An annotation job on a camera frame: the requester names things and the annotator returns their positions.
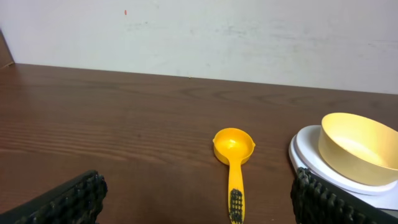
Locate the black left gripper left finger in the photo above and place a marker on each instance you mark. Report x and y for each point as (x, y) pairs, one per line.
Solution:
(79, 200)

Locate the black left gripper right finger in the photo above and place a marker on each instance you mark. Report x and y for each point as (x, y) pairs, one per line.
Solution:
(316, 201)

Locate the yellow plastic measuring scoop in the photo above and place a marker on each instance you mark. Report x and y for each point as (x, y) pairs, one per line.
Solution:
(234, 147)

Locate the white digital kitchen scale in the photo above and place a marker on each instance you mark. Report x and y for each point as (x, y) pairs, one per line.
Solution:
(303, 152)

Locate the pale yellow plastic bowl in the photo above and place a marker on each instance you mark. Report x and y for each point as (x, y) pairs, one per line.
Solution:
(359, 148)

